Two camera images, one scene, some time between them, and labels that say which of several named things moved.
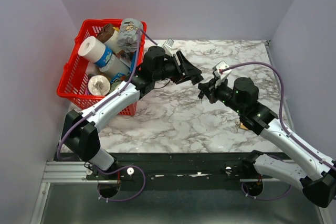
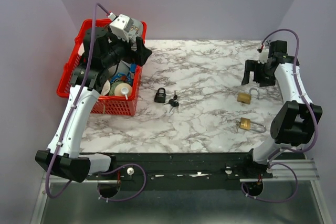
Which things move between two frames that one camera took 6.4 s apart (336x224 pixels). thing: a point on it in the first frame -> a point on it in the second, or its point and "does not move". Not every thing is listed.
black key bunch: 201,96 -> 174,103
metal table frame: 66,197 does not move
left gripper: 188,68 -> 139,56
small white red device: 221,69 -> 263,52
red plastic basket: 73,79 does not move
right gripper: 210,89 -> 252,65
